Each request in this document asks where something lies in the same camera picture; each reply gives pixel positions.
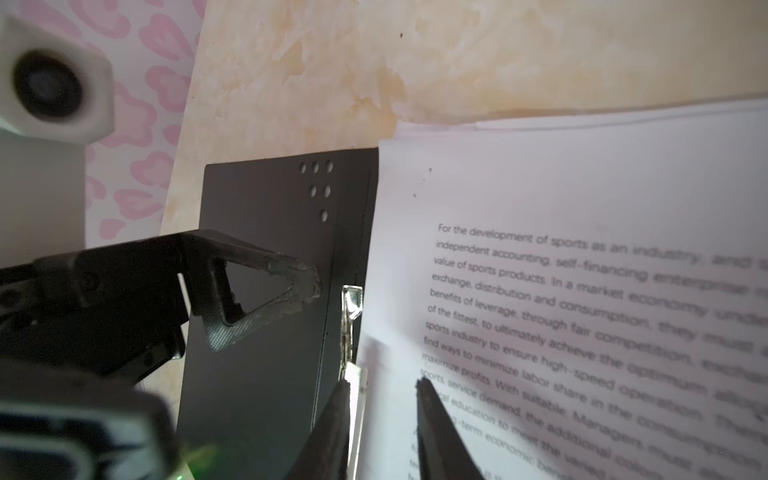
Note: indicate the metal folder clip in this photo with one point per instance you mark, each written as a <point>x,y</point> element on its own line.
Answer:
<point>351,311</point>

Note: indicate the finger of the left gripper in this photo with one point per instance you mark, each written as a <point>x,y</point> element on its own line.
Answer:
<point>237,288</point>

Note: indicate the printed sheet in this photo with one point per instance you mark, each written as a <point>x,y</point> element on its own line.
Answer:
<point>588,295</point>

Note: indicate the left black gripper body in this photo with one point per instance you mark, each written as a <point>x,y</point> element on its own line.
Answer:
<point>114,311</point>

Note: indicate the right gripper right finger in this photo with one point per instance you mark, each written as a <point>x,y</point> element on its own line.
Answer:
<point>442,454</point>

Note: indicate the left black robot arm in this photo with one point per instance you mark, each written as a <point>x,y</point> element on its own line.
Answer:
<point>64,423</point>

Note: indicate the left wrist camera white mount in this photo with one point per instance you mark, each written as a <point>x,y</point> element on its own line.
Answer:
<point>56,99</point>

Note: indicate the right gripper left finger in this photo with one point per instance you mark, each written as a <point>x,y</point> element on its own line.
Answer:
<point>324,455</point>

